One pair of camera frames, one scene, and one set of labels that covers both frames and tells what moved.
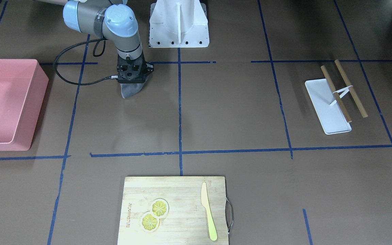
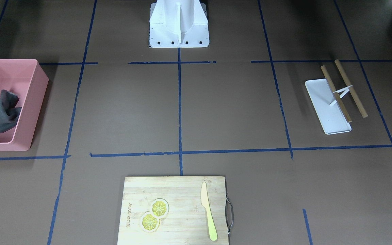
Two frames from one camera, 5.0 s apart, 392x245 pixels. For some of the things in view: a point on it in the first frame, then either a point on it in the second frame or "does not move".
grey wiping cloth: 129,89 → 5,115
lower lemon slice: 149,223 does not move
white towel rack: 327,103 does not move
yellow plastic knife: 205,203 does not move
